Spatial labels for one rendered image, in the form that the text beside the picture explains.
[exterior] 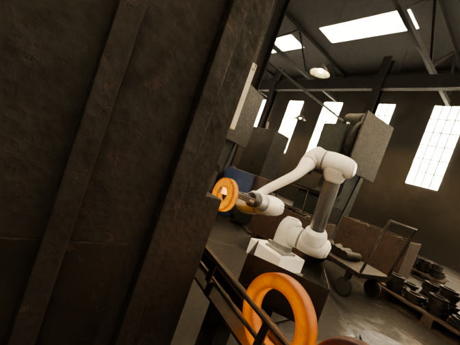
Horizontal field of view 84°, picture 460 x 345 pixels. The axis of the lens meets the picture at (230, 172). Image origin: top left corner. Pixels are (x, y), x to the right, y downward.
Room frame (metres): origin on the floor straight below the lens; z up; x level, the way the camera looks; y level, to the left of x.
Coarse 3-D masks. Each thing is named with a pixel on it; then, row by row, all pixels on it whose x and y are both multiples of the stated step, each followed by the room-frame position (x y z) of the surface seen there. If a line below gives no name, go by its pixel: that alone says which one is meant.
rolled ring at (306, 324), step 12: (264, 276) 0.58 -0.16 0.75; (276, 276) 0.56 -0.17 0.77; (288, 276) 0.56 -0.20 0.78; (252, 288) 0.60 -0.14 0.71; (264, 288) 0.57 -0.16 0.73; (276, 288) 0.55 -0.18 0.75; (288, 288) 0.53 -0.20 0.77; (300, 288) 0.53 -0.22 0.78; (288, 300) 0.52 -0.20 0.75; (300, 300) 0.50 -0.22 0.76; (252, 312) 0.58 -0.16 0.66; (300, 312) 0.49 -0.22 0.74; (312, 312) 0.50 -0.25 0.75; (252, 324) 0.57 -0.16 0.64; (300, 324) 0.49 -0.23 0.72; (312, 324) 0.48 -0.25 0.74; (252, 336) 0.56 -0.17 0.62; (300, 336) 0.48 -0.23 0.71; (312, 336) 0.48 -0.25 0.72
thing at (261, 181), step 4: (256, 176) 4.90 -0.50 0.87; (256, 180) 4.87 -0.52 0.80; (260, 180) 4.85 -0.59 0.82; (264, 180) 4.84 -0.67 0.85; (268, 180) 4.87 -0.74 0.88; (256, 184) 4.86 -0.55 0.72; (260, 184) 4.85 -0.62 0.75; (264, 184) 4.85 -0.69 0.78; (252, 188) 4.88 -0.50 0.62; (256, 188) 4.85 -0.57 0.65
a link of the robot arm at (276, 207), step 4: (268, 196) 1.33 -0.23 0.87; (272, 196) 1.35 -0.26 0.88; (272, 200) 1.32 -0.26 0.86; (276, 200) 1.34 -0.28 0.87; (280, 200) 1.39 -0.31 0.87; (272, 204) 1.31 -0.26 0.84; (276, 204) 1.33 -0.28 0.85; (280, 204) 1.35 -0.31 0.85; (268, 208) 1.30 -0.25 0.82; (272, 208) 1.31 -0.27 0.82; (276, 208) 1.33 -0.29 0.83; (280, 208) 1.35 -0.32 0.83; (256, 212) 1.40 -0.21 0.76; (260, 212) 1.36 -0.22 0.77; (264, 212) 1.33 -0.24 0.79; (268, 212) 1.32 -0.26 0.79; (272, 212) 1.33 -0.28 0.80; (276, 212) 1.34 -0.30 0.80; (280, 212) 1.36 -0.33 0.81
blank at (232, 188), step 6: (222, 180) 1.18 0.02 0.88; (228, 180) 1.15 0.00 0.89; (216, 186) 1.20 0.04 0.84; (222, 186) 1.17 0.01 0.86; (228, 186) 1.14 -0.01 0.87; (234, 186) 1.12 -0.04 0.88; (216, 192) 1.19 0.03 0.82; (228, 192) 1.13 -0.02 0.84; (234, 192) 1.10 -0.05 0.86; (228, 198) 1.11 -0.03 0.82; (234, 198) 1.10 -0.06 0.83; (222, 204) 1.13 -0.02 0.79; (228, 204) 1.10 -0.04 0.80; (234, 204) 1.11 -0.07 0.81; (222, 210) 1.13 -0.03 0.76; (228, 210) 1.13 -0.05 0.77
